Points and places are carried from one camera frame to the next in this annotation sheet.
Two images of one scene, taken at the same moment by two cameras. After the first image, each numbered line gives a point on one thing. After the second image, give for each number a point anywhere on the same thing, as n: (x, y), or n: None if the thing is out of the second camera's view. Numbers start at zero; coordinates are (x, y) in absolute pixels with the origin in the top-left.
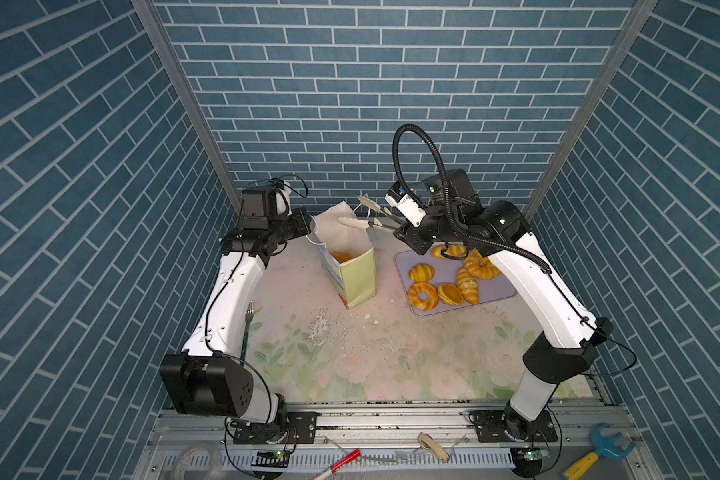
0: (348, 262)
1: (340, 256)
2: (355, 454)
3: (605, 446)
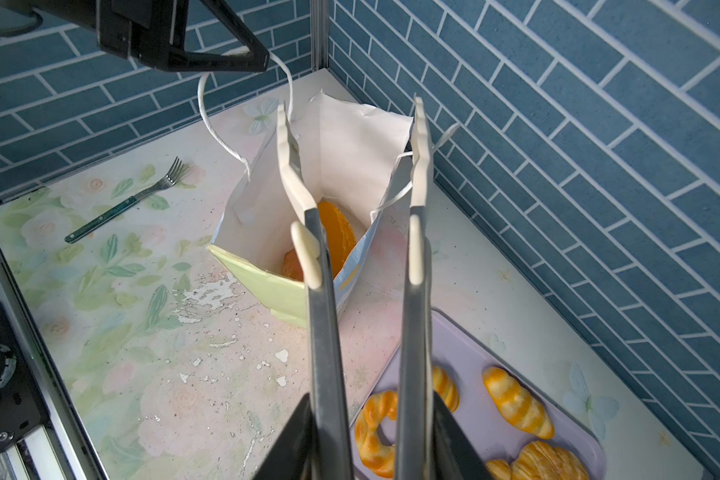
0: (346, 160)
1: (340, 239)
2: None
3: None
